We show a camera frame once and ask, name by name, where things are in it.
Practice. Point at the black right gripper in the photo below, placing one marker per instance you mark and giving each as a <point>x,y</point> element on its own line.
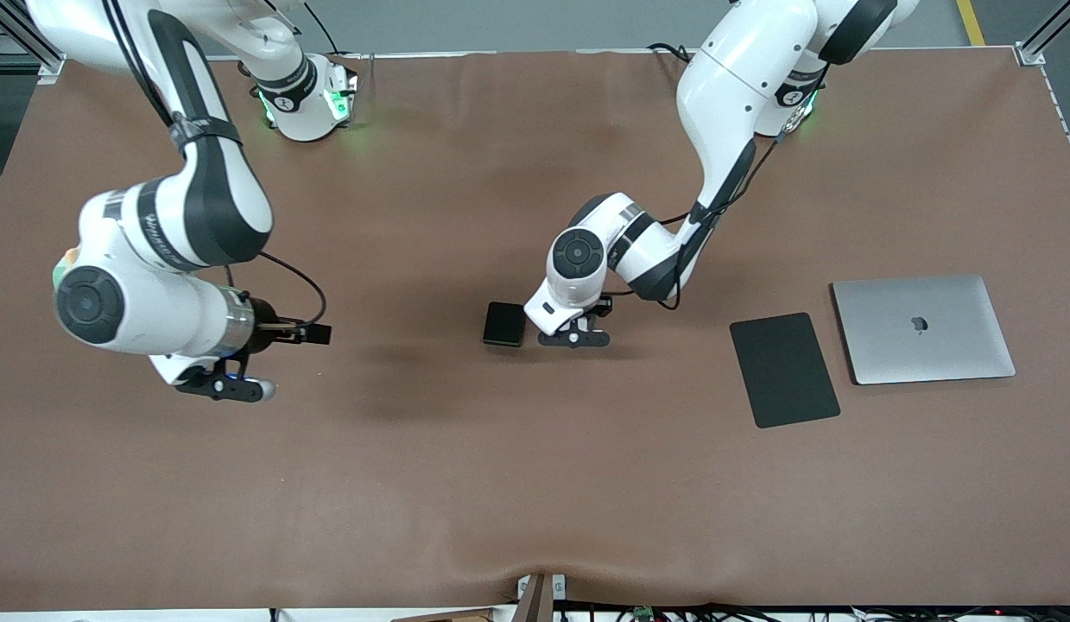
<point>263,329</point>

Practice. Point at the small black phone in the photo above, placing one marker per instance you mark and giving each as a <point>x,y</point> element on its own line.
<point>503,324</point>

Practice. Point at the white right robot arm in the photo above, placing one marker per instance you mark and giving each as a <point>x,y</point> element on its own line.
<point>129,302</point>

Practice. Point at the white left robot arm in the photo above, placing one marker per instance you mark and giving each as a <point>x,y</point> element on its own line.
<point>724,86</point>

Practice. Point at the black mouse pad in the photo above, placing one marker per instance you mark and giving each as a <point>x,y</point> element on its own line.
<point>785,370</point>

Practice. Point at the brown table cover mat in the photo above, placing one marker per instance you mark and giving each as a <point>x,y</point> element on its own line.
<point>500,466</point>

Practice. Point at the green dinosaur plush toy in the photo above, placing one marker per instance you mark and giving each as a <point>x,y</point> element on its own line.
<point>61,269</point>

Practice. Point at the silver closed laptop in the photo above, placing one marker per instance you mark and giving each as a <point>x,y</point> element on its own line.
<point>923,328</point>

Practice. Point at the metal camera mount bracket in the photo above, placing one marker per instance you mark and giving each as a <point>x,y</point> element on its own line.
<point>534,600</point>

